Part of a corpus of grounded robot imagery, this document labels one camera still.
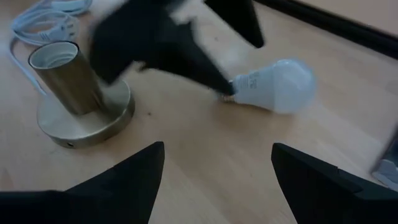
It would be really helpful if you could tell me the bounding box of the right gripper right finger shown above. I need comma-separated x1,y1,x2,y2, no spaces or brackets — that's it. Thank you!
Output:
271,142,398,224

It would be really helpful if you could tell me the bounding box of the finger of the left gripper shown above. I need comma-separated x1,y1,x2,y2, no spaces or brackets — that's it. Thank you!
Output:
204,0,265,49
88,0,236,96

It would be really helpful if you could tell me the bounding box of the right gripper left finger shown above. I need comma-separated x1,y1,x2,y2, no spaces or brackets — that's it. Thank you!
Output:
0,141,165,224

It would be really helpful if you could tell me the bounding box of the white lightbulb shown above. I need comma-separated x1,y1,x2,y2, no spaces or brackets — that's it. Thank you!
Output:
228,58,317,115

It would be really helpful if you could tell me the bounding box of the brass lamp socket base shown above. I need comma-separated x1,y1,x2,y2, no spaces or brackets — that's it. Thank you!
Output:
27,40,136,149

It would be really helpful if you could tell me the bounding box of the light wooden desk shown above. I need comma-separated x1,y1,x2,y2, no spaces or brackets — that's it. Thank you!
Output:
298,0,398,35

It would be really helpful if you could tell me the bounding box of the white power cord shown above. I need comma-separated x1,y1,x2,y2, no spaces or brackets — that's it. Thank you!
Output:
7,0,94,96

